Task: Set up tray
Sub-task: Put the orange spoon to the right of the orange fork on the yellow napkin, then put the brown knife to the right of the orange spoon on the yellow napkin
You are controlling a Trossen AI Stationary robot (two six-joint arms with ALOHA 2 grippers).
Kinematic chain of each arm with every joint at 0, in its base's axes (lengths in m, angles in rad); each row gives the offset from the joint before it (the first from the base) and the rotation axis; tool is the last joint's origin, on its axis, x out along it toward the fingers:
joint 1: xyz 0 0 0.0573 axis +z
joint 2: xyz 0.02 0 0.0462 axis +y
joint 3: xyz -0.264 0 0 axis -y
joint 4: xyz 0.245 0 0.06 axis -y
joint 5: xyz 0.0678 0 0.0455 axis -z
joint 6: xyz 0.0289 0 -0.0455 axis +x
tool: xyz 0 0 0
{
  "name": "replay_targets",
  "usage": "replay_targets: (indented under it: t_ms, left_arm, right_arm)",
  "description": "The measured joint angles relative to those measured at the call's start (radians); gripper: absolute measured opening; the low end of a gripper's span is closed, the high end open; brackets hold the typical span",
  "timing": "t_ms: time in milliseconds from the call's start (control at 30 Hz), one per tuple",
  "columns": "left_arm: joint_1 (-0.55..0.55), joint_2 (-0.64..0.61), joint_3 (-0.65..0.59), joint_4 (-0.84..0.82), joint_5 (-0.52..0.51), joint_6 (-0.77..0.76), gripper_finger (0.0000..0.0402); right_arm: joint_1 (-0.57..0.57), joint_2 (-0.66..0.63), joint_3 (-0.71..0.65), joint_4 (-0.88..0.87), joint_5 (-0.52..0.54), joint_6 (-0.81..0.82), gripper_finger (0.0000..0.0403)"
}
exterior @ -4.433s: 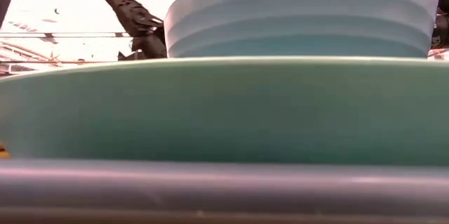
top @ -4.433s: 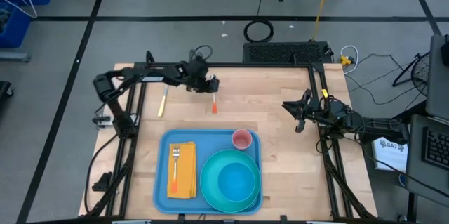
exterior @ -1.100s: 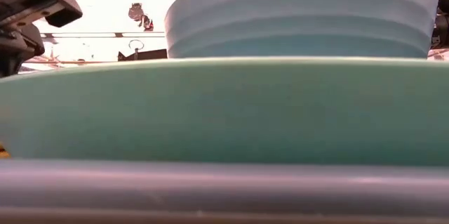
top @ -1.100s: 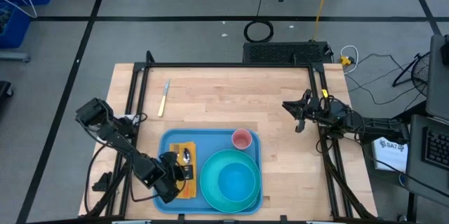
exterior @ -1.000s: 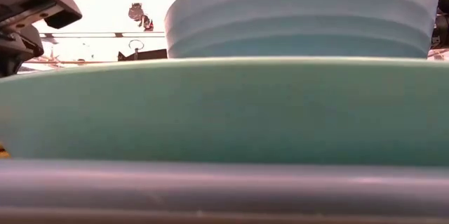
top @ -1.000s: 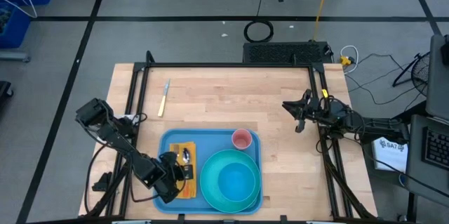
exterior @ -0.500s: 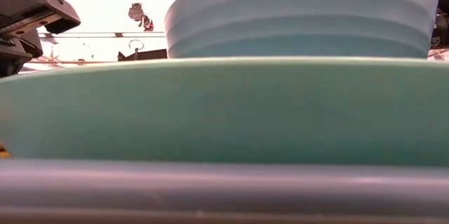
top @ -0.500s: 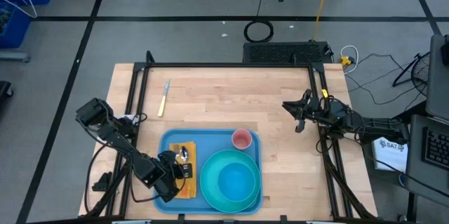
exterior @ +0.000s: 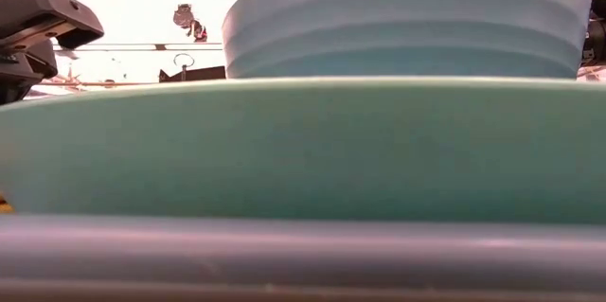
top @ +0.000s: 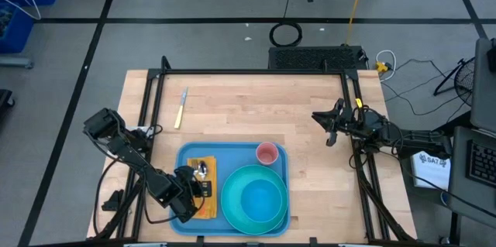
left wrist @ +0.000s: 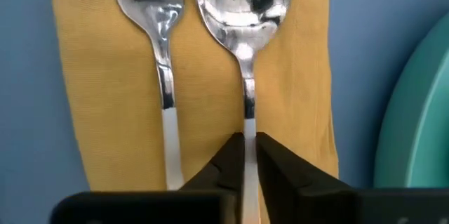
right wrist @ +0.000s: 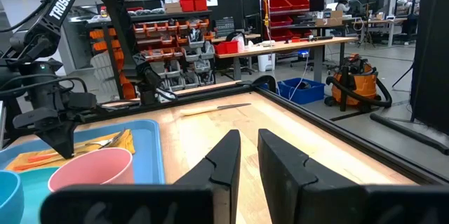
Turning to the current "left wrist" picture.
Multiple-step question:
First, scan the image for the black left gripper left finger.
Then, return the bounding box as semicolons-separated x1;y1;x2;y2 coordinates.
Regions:
48;131;246;224

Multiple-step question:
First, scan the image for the teal round plate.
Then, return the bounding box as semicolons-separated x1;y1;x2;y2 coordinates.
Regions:
373;11;449;190

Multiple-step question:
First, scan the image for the fork with white-orange handle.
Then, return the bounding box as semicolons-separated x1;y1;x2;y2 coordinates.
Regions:
111;0;186;191

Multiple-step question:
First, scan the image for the spoon with white-orange handle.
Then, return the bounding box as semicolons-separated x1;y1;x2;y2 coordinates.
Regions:
194;0;296;224

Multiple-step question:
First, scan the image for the yellow cloth napkin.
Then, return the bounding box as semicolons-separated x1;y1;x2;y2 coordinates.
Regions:
50;0;340;224

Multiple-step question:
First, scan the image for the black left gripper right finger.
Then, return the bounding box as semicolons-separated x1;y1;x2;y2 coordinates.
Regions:
255;131;449;224

